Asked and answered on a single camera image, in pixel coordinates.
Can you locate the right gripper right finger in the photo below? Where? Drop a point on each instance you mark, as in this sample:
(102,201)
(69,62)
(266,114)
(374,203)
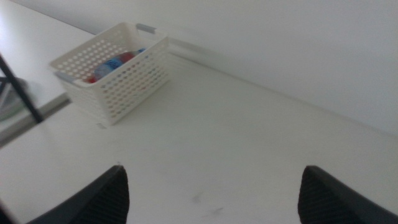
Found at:
(326,205)

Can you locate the clear water bottle blue cap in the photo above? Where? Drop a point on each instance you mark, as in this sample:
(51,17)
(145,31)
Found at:
(109,66)

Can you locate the thin black rod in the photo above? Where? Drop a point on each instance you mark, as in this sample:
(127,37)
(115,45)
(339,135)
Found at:
(21,91)

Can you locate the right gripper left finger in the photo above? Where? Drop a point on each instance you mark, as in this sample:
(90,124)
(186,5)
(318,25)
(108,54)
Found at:
(99,205)

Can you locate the white perforated plastic basket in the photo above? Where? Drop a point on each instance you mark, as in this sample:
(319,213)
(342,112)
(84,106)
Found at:
(130,90)

